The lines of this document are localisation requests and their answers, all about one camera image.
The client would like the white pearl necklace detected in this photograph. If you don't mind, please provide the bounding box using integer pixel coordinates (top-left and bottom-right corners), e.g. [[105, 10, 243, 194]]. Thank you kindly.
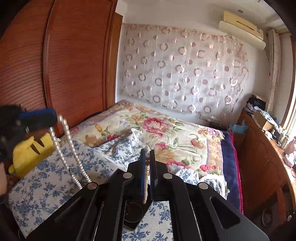
[[48, 114, 151, 204]]

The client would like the black jewelry box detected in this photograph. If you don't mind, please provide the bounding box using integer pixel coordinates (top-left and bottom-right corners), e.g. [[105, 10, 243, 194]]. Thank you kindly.
[[123, 200, 152, 231]]

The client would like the dark blue red blanket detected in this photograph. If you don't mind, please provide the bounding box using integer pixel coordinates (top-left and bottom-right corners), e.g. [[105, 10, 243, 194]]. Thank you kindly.
[[221, 131, 243, 213]]

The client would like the pink floral bed blanket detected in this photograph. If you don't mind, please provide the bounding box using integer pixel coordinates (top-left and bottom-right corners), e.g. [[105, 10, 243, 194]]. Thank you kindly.
[[70, 100, 224, 176]]

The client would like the wooden headboard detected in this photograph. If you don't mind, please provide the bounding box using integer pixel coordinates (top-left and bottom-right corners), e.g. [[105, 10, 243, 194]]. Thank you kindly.
[[1, 1, 117, 127]]

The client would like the blue floral white quilt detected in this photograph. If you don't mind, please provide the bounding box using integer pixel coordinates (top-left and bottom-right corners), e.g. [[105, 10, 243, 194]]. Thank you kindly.
[[9, 129, 229, 240]]

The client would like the wooden sideboard cabinet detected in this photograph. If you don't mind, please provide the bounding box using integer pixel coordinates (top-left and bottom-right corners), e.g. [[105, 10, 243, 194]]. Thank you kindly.
[[238, 111, 295, 223]]

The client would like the teal tissue bag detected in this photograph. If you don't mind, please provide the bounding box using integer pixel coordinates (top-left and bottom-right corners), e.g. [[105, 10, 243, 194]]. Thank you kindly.
[[229, 120, 248, 135]]

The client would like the cardboard box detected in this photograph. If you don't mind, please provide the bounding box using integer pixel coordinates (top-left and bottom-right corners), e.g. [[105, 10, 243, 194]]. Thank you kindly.
[[253, 110, 274, 131]]

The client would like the pink figurine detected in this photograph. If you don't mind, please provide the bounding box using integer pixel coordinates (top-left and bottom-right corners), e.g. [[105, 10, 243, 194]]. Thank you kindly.
[[284, 137, 295, 168]]

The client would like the pink circle lace curtain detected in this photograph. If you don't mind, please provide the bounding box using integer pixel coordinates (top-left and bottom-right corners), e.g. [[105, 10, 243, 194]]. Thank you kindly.
[[120, 24, 249, 119]]

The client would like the beige window curtain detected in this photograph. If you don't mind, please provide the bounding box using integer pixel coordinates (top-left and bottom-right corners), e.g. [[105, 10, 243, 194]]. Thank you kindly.
[[267, 29, 281, 114]]

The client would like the white air conditioner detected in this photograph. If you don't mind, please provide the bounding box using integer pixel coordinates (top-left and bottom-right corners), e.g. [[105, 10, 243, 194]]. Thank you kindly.
[[219, 11, 266, 50]]

